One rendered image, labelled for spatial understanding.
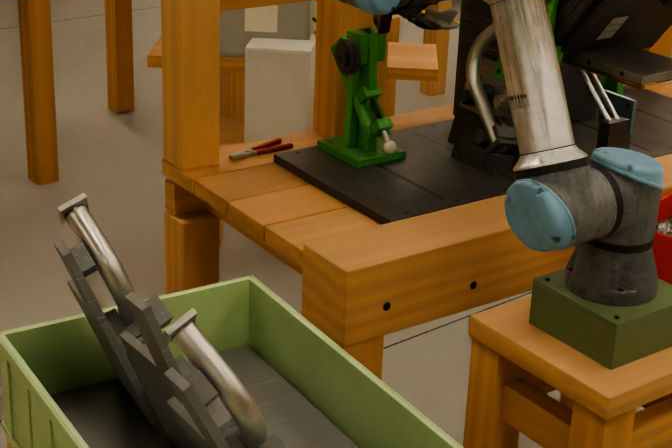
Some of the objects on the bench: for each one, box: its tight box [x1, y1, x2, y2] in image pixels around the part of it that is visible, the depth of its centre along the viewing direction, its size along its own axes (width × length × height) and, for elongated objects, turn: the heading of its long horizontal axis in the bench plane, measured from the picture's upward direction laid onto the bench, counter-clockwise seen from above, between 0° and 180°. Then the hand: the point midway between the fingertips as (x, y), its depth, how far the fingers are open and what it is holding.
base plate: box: [274, 85, 672, 225], centre depth 282 cm, size 42×110×2 cm, turn 119°
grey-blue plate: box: [598, 89, 637, 150], centre depth 272 cm, size 10×2×14 cm, turn 29°
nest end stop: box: [483, 138, 518, 155], centre depth 262 cm, size 4×7×6 cm, turn 119°
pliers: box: [229, 138, 293, 160], centre depth 274 cm, size 16×5×1 cm, turn 127°
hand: (447, 10), depth 253 cm, fingers open, 7 cm apart
